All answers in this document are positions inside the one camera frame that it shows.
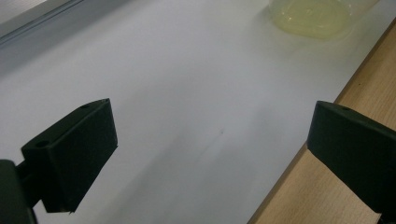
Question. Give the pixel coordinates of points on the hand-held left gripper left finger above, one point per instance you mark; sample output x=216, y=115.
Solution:
x=73, y=155

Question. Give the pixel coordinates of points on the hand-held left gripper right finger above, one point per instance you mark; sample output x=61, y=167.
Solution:
x=355, y=155

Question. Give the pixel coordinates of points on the round yellow-green plate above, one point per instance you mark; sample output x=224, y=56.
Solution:
x=314, y=17

